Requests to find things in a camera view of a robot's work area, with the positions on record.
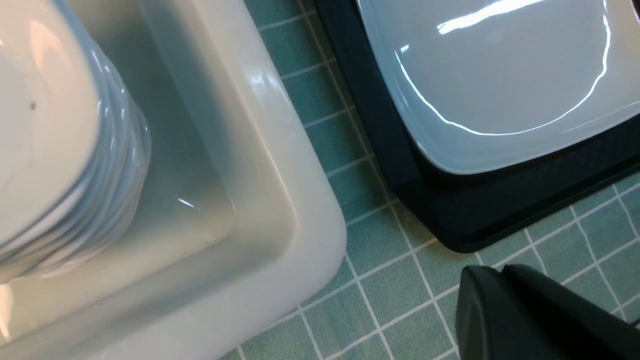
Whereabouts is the black serving tray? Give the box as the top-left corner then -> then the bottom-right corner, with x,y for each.
314,0 -> 640,254

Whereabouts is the large white square plate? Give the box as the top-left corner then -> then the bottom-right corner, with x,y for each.
356,0 -> 640,175

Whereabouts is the stack of white bowls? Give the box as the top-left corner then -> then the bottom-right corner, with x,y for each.
0,0 -> 152,283

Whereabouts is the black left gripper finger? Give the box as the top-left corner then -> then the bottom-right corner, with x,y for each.
455,264 -> 640,360

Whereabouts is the green checked tablecloth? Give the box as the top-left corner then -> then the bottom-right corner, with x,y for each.
225,0 -> 639,360

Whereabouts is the large white plastic tub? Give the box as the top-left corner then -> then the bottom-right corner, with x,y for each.
1,0 -> 346,360

